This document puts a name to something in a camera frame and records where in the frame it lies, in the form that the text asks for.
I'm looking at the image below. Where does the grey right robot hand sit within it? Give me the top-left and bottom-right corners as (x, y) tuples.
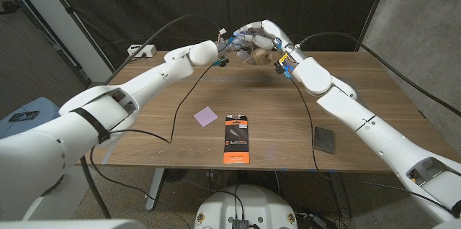
(233, 19), (307, 65)

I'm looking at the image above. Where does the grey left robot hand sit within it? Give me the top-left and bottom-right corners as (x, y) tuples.
(215, 36), (260, 66)

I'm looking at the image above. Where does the brown twine spool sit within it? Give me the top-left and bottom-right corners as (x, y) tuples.
(243, 43), (273, 67)

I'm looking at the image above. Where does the purple sticky note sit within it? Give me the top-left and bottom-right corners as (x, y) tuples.
(193, 106), (220, 128)

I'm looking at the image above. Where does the orange black retail package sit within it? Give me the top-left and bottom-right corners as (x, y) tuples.
(223, 114), (251, 166)

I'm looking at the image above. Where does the black backdrop curtain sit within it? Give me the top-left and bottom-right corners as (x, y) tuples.
(42, 0), (388, 53)

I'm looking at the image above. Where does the white power strip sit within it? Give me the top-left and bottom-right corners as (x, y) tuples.
(127, 44), (157, 58)

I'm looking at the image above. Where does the small black box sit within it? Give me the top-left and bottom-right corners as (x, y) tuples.
(313, 126), (336, 155)

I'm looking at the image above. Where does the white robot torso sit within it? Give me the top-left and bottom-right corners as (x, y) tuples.
(194, 184), (299, 229)

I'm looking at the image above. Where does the grey table leg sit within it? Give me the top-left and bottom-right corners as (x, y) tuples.
(145, 167), (166, 212)
(328, 171), (352, 219)

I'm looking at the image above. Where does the floor power strip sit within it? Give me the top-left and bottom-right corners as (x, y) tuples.
(295, 212), (328, 229)

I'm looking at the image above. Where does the small black patterned item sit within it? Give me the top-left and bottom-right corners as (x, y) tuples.
(9, 110), (40, 123)

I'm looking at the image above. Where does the blue bag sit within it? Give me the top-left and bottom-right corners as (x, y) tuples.
(0, 97), (61, 140)

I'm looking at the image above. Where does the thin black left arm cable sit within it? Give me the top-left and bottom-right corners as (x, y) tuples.
(88, 63), (217, 229)

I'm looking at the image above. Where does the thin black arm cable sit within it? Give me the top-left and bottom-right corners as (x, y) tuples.
(88, 63), (217, 229)
(290, 77), (455, 215)

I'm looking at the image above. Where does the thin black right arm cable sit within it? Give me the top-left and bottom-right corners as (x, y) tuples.
(290, 77), (455, 215)

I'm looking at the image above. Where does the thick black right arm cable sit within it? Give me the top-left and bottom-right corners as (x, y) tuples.
(298, 32), (461, 118)

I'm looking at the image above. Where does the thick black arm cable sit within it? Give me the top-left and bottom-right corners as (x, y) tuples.
(79, 13), (221, 220)
(298, 32), (461, 118)

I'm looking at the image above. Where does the black torso cable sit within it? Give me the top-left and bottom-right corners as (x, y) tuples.
(210, 184), (246, 221)

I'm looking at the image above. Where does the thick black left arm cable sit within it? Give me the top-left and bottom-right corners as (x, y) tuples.
(79, 13), (221, 220)

